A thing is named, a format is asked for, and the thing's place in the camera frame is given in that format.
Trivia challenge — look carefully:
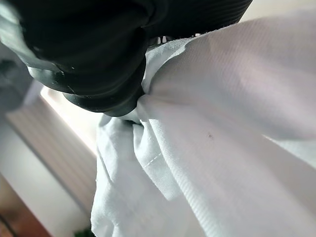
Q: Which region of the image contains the white cloth garment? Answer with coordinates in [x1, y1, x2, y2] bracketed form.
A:
[90, 8, 316, 237]

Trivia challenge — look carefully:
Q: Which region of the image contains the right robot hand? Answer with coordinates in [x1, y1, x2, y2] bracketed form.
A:
[9, 0, 254, 122]

